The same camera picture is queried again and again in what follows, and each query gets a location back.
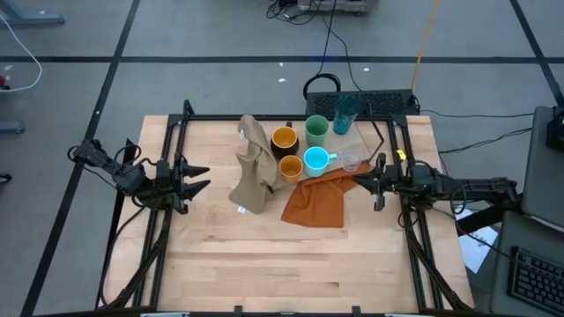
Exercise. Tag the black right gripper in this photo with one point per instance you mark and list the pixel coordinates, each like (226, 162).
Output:
(401, 180)

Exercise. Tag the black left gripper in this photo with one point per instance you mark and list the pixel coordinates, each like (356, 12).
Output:
(169, 185)

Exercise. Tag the clear plastic cup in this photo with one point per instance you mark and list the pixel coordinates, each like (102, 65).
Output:
(351, 157)

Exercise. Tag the orange cloth napkin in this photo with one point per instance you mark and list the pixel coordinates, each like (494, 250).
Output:
(317, 202)

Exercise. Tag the light blue mug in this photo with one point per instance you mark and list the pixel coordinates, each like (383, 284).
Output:
(315, 162)

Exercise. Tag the teal faceted tumbler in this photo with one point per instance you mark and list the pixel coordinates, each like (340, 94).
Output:
(346, 115)

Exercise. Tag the green plastic cup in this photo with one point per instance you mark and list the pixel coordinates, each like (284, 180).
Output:
(317, 130)

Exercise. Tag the orange plastic cup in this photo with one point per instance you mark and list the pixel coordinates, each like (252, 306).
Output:
(291, 169)

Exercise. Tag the black mug yellow inside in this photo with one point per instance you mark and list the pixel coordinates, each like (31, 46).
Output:
(284, 138)

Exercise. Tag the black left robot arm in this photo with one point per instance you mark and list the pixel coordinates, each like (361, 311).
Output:
(123, 176)

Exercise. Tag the small yellow tag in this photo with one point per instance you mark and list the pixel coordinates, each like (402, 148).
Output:
(401, 154)

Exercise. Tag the small white fabric tag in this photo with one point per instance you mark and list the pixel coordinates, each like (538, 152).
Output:
(241, 209)

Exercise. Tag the tan cloth napkin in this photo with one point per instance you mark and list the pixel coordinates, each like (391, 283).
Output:
(255, 176)

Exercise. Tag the white handwritten paper label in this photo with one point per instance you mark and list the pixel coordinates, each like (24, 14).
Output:
(241, 134)

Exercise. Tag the white paper sheet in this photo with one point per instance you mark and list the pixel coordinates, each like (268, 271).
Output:
(478, 251)

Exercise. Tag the grey side desk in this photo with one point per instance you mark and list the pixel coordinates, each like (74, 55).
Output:
(502, 246)

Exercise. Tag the grey desk foot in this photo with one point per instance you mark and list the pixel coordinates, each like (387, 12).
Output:
(11, 127)
(31, 18)

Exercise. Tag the black keyboard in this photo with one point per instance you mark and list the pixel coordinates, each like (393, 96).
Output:
(535, 282)

